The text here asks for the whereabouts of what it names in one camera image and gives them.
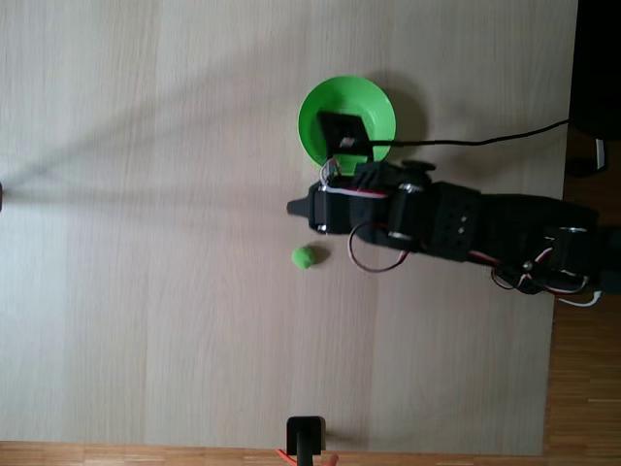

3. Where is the black camera box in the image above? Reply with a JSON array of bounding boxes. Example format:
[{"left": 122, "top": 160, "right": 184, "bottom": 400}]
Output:
[{"left": 315, "top": 110, "right": 371, "bottom": 164}]

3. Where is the black table clamp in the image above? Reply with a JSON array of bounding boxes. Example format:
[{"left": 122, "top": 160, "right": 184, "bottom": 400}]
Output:
[{"left": 285, "top": 416, "right": 326, "bottom": 466}]

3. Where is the green plastic bowl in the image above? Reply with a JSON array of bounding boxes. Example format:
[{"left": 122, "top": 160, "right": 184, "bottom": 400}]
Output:
[{"left": 297, "top": 75, "right": 398, "bottom": 171}]

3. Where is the green pompom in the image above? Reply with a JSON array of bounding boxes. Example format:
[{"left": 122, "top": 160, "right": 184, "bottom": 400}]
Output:
[{"left": 290, "top": 246, "right": 315, "bottom": 270}]

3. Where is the black camera cable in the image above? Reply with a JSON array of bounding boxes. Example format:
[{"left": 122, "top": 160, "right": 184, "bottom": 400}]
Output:
[{"left": 368, "top": 118, "right": 570, "bottom": 147}]

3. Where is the black furniture piece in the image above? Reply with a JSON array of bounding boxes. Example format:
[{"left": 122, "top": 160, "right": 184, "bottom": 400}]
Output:
[{"left": 565, "top": 0, "right": 621, "bottom": 180}]

